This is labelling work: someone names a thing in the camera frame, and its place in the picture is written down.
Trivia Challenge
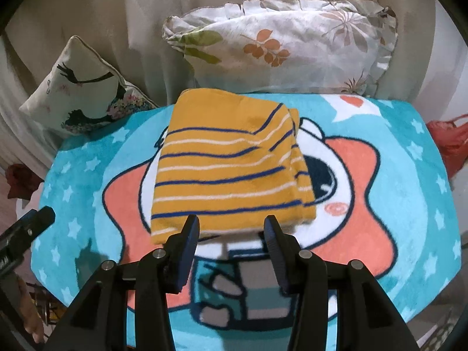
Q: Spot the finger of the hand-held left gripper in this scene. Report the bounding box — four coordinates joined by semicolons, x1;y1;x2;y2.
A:
0;207;56;254

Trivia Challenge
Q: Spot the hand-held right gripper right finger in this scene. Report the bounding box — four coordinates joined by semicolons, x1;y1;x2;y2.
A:
264;215;419;351

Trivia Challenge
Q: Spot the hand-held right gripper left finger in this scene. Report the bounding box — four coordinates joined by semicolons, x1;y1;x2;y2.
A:
44;214;200;351

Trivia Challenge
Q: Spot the yellow striped shirt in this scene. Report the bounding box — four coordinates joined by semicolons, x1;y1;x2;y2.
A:
151;88;317;245

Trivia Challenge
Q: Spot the person's left hand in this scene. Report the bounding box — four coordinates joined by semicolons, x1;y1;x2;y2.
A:
18;281;45;343

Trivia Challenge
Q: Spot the dark red cloth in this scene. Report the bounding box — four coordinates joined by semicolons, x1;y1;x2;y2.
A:
5;164;45;200

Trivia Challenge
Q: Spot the turquoise cartoon printed mat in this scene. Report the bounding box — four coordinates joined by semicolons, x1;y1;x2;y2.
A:
31;93;463;351

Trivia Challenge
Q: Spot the cream pillow with figure print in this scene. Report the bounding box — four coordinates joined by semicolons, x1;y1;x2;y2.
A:
19;35;159;137

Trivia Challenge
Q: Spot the white floral ruffled pillow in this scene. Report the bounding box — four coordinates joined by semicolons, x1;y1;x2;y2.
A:
162;0;399;97

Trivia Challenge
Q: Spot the red mesh cloth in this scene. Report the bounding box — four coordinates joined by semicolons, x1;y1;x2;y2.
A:
426;114;468;180

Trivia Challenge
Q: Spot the beige cloth cover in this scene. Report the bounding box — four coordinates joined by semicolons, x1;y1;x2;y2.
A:
0;0;468;169

